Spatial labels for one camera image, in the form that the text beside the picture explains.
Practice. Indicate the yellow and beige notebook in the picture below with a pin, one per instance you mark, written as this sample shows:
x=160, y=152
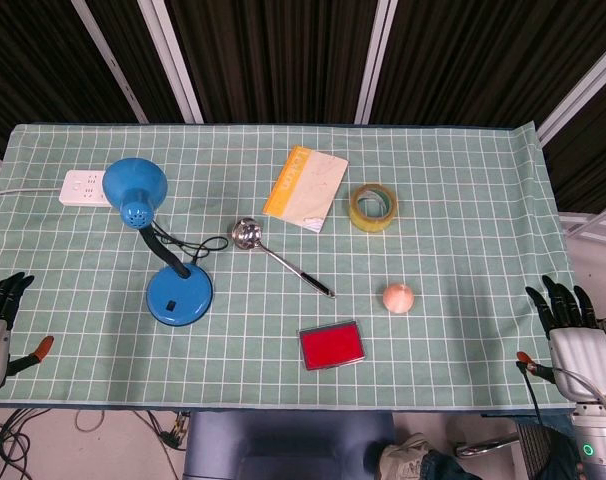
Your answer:
x=306, y=188

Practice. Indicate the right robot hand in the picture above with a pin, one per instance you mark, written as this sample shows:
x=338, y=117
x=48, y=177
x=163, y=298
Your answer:
x=581, y=349

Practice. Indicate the white power strip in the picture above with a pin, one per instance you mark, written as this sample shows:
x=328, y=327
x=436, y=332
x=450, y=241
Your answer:
x=82, y=188

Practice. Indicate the person's shoe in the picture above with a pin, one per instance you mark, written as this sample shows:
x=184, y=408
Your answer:
x=408, y=457

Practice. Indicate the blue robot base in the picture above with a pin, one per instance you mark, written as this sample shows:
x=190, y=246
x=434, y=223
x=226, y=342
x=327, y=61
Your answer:
x=283, y=445

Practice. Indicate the green checkered tablecloth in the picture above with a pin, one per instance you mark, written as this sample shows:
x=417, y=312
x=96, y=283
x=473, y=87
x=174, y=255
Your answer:
x=293, y=360

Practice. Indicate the pink ball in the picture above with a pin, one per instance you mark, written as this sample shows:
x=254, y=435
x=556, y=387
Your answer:
x=398, y=298

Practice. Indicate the red ink stamp pad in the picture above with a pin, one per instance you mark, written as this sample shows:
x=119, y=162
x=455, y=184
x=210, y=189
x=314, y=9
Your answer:
x=332, y=345

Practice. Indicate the blue desk lamp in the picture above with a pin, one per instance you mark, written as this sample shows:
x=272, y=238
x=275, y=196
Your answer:
x=142, y=200

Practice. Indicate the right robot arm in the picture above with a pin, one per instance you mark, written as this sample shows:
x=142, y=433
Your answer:
x=597, y=441

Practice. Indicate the clear packing tape roll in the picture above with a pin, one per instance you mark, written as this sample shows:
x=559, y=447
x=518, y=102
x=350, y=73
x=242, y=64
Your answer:
x=373, y=207

